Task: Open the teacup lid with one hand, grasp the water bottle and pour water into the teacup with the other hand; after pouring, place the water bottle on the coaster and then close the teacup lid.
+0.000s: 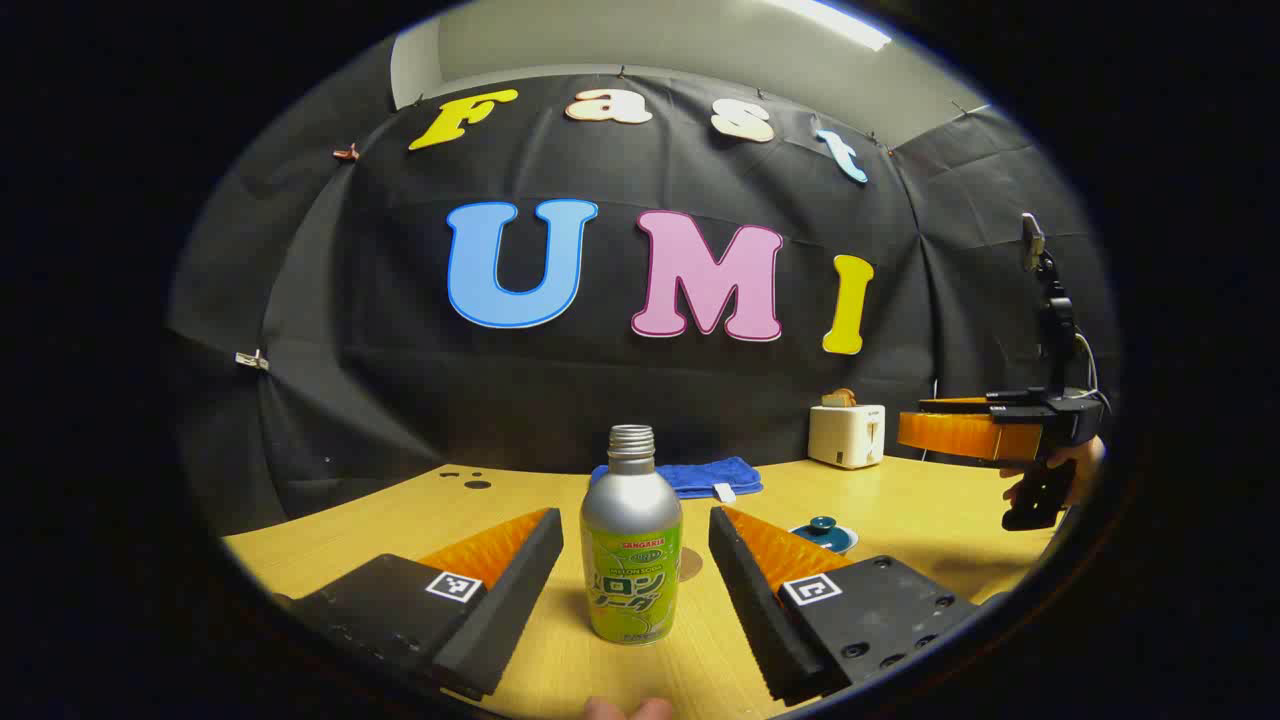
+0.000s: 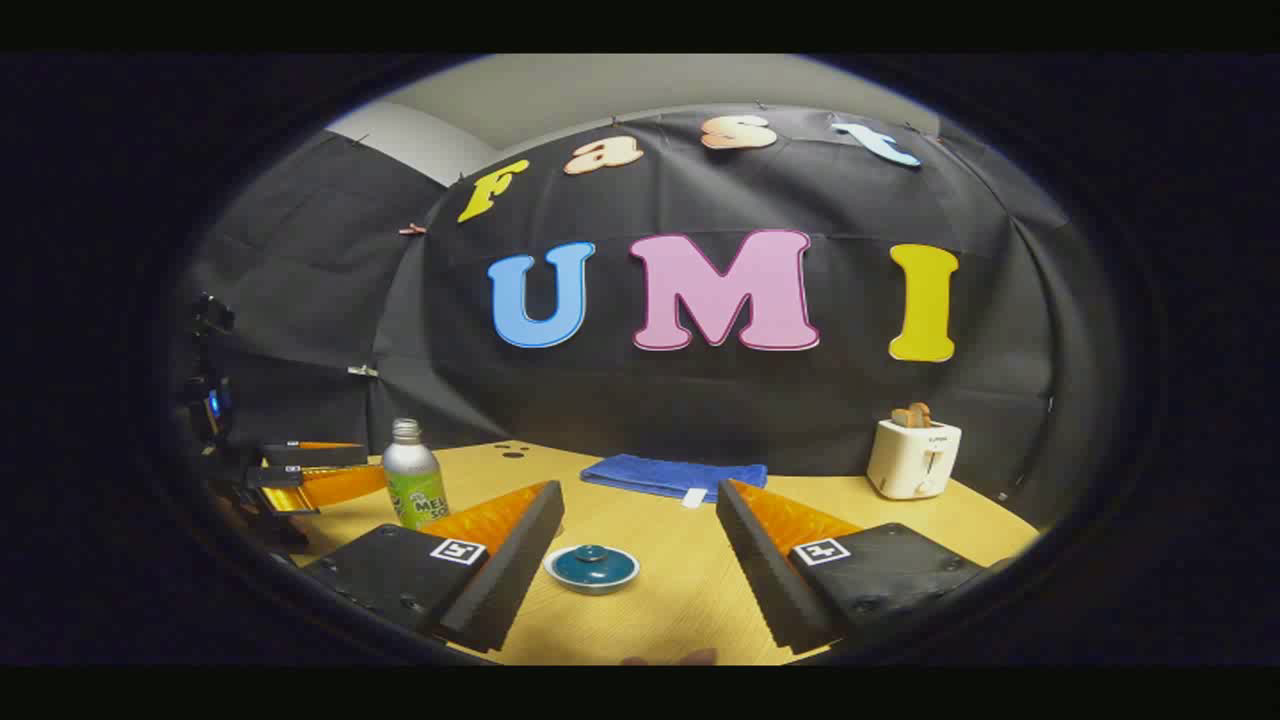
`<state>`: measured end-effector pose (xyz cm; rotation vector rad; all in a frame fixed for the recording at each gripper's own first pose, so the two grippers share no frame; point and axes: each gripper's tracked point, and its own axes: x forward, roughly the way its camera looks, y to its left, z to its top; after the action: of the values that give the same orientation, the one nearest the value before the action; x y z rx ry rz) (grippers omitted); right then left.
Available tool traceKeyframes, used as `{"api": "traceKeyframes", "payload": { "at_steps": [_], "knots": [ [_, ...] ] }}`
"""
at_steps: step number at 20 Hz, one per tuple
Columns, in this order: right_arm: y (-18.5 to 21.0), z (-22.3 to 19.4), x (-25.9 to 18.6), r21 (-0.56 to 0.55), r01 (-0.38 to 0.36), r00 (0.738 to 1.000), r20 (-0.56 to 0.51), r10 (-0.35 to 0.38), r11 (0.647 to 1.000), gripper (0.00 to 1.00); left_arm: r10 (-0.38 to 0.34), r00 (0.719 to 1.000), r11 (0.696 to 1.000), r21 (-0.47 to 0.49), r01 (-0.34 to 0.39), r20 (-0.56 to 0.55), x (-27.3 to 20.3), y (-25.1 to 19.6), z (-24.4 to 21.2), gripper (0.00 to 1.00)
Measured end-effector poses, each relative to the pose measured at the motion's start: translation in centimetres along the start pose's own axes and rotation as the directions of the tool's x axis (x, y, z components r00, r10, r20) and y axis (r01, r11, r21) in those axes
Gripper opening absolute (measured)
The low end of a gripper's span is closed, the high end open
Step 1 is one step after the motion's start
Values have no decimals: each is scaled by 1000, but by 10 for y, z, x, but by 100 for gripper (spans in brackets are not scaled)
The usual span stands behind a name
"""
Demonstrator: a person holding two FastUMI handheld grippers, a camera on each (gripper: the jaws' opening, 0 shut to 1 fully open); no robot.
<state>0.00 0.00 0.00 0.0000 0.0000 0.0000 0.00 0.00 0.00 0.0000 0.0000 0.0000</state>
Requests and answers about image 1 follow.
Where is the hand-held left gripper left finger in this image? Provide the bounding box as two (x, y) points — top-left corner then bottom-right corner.
(270, 507), (565, 701)

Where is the silver green label water bottle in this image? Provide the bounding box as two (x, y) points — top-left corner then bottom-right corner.
(580, 424), (684, 646)

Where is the teal teacup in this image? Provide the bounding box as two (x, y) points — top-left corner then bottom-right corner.
(788, 524), (860, 557)

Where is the black backdrop cloth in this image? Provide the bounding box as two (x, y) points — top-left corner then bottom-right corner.
(165, 72), (1121, 536)

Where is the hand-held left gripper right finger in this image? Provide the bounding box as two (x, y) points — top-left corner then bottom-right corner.
(708, 505), (1011, 707)

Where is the blue folded towel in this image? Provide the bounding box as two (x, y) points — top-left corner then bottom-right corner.
(589, 456), (764, 501)

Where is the white toaster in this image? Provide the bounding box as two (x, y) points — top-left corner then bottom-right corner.
(808, 402), (887, 470)

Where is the white cable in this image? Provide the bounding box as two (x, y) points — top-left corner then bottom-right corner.
(1075, 333), (1113, 413)

